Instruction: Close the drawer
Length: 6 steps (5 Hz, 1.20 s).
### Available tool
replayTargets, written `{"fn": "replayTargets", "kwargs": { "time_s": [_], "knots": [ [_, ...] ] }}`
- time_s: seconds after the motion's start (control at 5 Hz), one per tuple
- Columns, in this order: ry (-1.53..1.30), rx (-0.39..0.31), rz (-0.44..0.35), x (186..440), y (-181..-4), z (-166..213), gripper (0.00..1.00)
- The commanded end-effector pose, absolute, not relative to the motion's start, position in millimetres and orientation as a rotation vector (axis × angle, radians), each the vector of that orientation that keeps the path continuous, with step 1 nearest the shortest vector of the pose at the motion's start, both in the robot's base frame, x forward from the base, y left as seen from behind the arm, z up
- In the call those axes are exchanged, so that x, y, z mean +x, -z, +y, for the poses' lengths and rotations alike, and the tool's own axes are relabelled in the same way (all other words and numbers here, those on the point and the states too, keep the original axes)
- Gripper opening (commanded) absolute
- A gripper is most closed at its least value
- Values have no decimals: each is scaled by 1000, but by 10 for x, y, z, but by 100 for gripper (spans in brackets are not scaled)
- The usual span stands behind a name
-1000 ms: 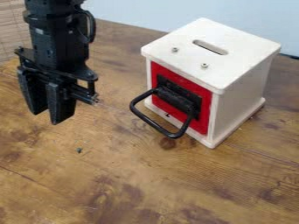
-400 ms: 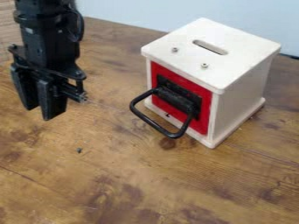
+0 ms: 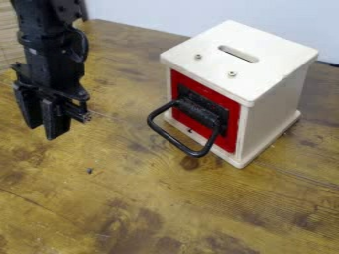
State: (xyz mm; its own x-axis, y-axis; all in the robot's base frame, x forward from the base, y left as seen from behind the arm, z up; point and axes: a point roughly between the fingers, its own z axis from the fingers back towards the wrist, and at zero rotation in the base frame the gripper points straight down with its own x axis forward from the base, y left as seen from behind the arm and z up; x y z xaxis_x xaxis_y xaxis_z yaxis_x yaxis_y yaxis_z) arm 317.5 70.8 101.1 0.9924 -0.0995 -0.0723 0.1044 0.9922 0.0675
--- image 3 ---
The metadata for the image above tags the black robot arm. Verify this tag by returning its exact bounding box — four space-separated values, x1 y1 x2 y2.
11 0 90 140

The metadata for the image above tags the red drawer front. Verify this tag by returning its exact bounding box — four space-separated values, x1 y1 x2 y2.
171 70 242 153

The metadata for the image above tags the black metal drawer handle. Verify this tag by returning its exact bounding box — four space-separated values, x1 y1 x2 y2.
147 84 230 158

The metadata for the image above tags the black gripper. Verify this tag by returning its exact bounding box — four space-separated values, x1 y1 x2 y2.
12 39 90 140

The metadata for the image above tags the white wooden drawer box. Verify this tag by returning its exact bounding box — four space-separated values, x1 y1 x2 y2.
160 20 318 168

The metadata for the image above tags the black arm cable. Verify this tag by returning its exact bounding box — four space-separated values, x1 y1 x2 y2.
65 28 90 64

